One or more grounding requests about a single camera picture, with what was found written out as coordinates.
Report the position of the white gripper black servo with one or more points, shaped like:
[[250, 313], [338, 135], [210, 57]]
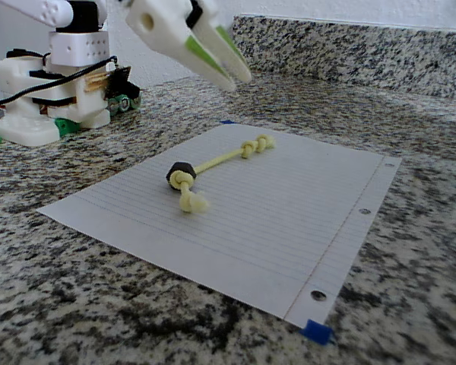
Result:
[[164, 28]]

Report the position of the black hex nut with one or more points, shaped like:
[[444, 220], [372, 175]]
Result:
[[182, 166]]

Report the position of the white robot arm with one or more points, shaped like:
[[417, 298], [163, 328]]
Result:
[[80, 49]]

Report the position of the motor controller circuit board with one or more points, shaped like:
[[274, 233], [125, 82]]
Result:
[[121, 85]]

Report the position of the blue tape piece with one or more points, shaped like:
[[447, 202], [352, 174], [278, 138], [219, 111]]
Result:
[[317, 331], [227, 122]]

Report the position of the granite backsplash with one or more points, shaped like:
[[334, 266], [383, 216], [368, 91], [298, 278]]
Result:
[[346, 53]]

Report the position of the lined white paper sheet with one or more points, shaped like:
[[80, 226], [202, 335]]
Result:
[[251, 228]]

